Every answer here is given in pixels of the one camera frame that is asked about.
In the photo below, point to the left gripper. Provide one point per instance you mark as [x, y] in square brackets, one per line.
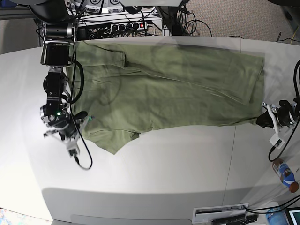
[282, 119]

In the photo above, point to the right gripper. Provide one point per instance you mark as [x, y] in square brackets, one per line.
[67, 127]

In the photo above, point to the green T-shirt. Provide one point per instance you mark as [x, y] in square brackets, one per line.
[134, 89]

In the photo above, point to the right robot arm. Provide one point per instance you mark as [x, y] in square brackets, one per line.
[59, 27]

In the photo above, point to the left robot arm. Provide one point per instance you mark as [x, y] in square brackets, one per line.
[296, 84]

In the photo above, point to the brown bottle blue label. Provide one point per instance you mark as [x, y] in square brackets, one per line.
[285, 175]

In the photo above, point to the laptop screen corner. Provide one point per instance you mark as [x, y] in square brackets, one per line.
[293, 215]

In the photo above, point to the blue water bottle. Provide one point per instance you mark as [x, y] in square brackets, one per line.
[276, 216]

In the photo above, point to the white tray with black device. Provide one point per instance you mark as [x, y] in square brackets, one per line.
[208, 214]

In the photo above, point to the white power strip red switch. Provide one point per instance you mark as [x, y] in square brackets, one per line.
[127, 26]

